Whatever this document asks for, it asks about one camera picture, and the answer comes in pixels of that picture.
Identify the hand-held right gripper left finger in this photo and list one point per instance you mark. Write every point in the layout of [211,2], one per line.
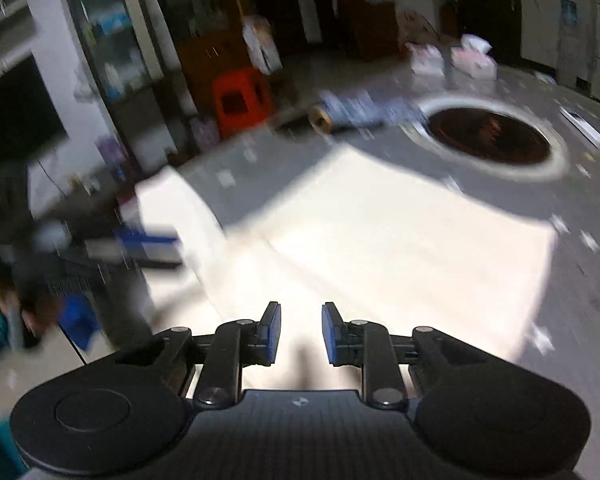
[274,332]

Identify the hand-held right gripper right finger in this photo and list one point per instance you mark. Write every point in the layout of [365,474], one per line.
[328,332]

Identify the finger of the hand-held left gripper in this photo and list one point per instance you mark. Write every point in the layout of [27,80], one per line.
[150,247]

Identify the cream knit garment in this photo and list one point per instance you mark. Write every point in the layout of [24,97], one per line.
[380,240]

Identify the blue plastic stool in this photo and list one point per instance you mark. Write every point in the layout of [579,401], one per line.
[80,320]

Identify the black television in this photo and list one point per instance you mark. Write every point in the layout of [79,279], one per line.
[15,110]

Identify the red plastic stool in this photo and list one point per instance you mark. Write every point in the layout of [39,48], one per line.
[240,85]

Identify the glass-front cabinet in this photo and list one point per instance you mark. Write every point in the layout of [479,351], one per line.
[120,35]

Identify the printed paper bag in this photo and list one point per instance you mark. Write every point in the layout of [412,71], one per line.
[262,45]

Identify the round black induction cooktop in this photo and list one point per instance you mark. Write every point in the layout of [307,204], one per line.
[490,137]

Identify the white tissue holder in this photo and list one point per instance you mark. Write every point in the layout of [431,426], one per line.
[427,60]

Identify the pink white tissue box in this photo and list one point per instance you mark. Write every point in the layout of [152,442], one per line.
[472,62]

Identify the white remote control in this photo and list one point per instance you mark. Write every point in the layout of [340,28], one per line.
[582,127]

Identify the dark entrance door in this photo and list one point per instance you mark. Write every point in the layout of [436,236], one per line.
[485,10]

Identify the blue water bottle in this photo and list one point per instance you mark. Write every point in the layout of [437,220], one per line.
[568,12]

